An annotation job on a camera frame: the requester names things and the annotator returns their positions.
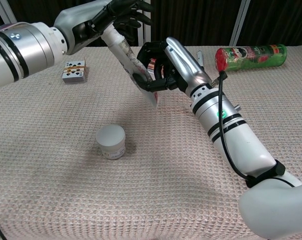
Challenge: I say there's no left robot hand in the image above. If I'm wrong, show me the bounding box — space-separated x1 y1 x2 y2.
53 0 155 56

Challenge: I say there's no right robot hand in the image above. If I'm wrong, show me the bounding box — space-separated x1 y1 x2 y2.
132 36 214 97

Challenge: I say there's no white cream tube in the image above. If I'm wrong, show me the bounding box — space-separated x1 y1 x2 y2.
100 26 159 109

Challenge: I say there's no black marker pen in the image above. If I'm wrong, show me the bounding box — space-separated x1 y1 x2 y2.
196 50 205 69

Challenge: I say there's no red photo postcard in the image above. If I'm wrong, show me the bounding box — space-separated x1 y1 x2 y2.
147 58 166 79

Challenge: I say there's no dark pleated curtain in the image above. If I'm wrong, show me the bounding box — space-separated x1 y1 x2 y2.
0 0 109 28
150 0 243 47
237 0 302 48

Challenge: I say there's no rubber-banded playing card deck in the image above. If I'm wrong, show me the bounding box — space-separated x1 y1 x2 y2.
62 56 89 85

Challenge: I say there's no green Pringles can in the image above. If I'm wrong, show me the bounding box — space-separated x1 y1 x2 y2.
214 43 288 74

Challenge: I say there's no small white round jar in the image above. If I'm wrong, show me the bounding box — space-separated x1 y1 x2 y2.
95 124 126 161

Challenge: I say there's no beige waffle tablecloth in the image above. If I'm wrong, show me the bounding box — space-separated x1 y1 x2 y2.
0 45 302 240

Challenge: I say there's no white upright partition post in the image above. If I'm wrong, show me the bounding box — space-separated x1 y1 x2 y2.
137 23 152 47

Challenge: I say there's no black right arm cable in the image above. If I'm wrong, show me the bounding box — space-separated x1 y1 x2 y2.
214 70 295 189

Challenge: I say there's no white slanted partition post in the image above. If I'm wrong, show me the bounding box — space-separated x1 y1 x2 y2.
229 0 251 47

